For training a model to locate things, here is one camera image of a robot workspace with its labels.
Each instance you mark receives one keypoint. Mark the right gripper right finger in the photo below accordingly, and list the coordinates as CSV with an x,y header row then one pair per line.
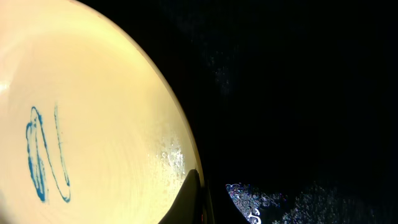
x,y
218,207

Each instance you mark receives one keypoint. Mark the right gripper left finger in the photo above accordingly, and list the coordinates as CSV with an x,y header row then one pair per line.
x,y
186,208

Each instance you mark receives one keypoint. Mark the yellow plate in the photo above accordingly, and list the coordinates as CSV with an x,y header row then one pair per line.
x,y
90,130

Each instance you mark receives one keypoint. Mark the black round tray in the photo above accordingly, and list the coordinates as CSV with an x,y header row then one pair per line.
x,y
293,99

